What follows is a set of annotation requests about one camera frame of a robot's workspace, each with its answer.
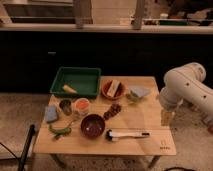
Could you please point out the cream box in bowl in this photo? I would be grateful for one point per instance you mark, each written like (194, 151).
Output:
(113, 88)

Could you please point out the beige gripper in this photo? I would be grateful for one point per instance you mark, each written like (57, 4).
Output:
(166, 117)

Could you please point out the wooden folding table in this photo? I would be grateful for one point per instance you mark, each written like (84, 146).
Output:
(134, 131)

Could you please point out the orange filled plastic cup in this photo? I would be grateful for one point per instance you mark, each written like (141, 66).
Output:
(81, 106)

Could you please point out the long dark counter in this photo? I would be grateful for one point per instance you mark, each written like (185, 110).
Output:
(31, 54)

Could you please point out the green chili pepper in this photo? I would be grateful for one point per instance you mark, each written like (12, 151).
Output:
(59, 132)

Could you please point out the green leafy vegetable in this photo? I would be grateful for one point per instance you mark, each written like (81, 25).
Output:
(132, 97)

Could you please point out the white black handled brush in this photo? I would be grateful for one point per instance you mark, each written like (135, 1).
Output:
(113, 135)

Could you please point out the small metal cup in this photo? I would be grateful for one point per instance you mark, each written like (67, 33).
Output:
(65, 106)

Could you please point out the green plastic tray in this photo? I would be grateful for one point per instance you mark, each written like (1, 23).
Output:
(85, 81)

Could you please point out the terracotta orange bowl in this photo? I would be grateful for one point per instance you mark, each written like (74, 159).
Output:
(119, 93)

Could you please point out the black tripod leg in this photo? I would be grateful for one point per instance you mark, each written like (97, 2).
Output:
(27, 144)

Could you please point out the pale yellow food piece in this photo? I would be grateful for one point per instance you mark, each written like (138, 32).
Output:
(69, 89)

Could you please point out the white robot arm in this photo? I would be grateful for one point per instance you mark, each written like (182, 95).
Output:
(186, 83)

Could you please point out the dark purple grape bunch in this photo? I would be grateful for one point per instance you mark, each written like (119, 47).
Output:
(114, 109)

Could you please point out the blue sponge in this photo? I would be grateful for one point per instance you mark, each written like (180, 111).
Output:
(51, 114)

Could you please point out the dark red bowl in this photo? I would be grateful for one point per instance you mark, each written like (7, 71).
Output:
(92, 126)

